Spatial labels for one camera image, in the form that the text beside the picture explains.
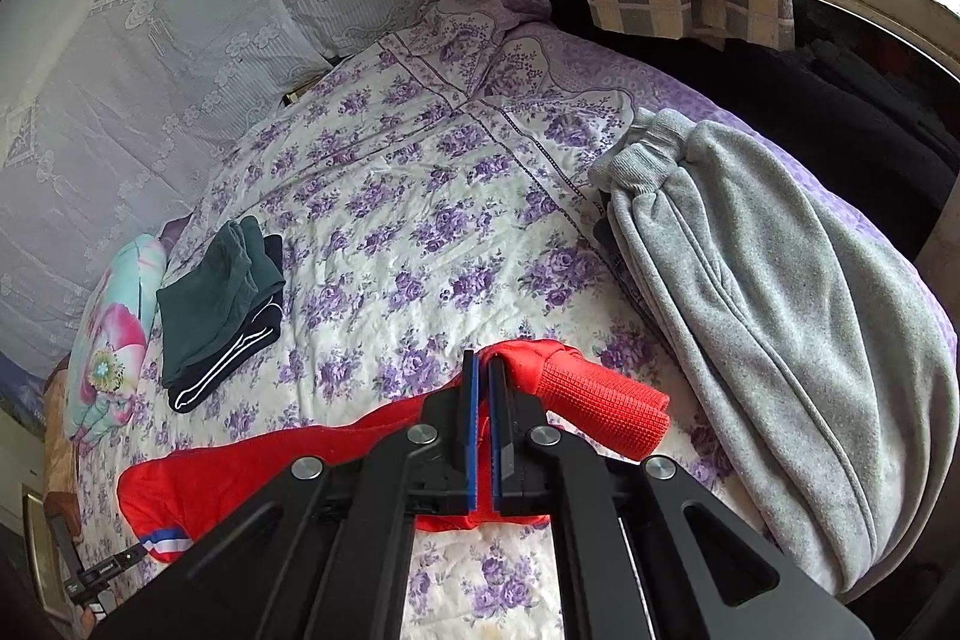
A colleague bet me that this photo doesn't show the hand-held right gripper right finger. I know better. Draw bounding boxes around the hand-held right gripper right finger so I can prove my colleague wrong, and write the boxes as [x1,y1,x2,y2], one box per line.
[487,359,878,640]

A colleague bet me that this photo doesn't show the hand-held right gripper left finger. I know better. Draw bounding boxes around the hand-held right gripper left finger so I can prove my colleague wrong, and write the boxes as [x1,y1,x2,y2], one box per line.
[90,349,482,640]

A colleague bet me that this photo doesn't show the red striped sweater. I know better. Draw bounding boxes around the red striped sweater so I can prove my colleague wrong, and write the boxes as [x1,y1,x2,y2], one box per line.
[116,340,672,566]

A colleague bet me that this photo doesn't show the navy pants with white stripes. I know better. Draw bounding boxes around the navy pants with white stripes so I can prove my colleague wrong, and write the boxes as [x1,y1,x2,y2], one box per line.
[166,235,287,414]

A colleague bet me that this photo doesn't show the dark green folded pants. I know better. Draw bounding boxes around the dark green folded pants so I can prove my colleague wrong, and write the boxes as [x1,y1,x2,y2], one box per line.
[156,216,286,387]

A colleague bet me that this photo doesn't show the grey fleece pants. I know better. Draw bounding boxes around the grey fleece pants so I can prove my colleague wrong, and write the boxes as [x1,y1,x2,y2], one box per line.
[589,107,944,597]

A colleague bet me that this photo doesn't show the teal and pink floral pillow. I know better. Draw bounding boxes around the teal and pink floral pillow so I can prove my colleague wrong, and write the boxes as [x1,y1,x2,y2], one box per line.
[66,233,170,447]

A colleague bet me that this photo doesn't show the purple floral quilt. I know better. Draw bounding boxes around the purple floral quilt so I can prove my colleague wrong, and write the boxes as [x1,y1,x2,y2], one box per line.
[45,0,960,640]

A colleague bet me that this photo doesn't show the pile of black clothes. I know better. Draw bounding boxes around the pile of black clothes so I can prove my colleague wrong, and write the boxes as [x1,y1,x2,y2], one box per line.
[675,0,960,251]

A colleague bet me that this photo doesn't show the white lace cover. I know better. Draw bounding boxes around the white lace cover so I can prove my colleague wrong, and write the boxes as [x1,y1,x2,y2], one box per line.
[0,0,526,386]

